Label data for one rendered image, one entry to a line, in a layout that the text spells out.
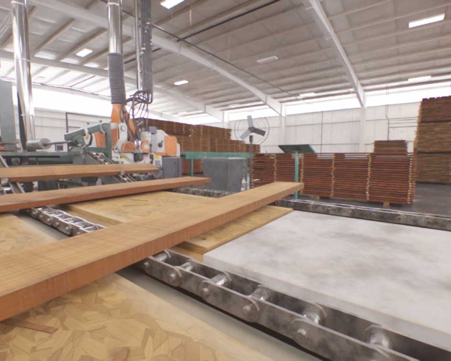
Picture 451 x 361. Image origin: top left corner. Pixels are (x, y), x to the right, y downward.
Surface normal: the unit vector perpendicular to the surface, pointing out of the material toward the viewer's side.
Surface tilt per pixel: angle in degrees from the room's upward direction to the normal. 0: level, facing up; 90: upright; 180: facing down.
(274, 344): 0
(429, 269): 0
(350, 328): 90
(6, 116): 90
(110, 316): 0
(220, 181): 94
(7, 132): 90
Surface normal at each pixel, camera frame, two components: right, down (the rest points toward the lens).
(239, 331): 0.00, -0.99
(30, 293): 0.85, 0.05
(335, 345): -0.60, 0.08
